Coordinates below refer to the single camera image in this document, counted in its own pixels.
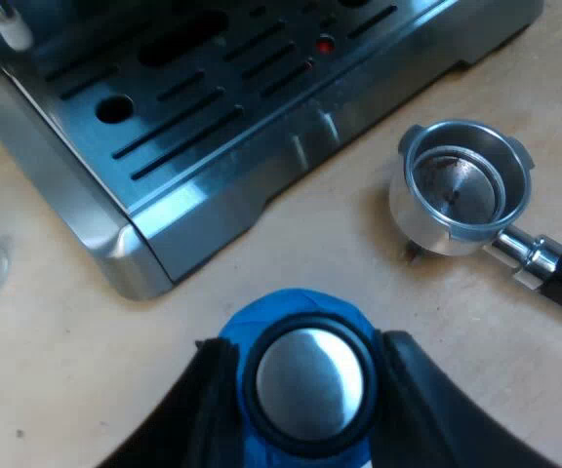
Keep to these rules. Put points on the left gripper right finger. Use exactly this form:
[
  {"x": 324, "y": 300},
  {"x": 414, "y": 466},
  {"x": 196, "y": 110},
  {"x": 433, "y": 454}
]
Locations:
[{"x": 427, "y": 409}]

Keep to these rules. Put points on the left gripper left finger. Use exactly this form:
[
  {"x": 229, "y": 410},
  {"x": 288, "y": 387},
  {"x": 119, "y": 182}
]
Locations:
[{"x": 198, "y": 419}]

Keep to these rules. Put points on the blue tamper with steel top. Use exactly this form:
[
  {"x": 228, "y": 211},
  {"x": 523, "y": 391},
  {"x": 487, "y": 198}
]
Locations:
[{"x": 305, "y": 385}]

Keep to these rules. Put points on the steel espresso machine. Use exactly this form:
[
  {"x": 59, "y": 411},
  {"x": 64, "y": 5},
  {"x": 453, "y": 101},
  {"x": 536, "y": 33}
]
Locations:
[{"x": 203, "y": 112}]

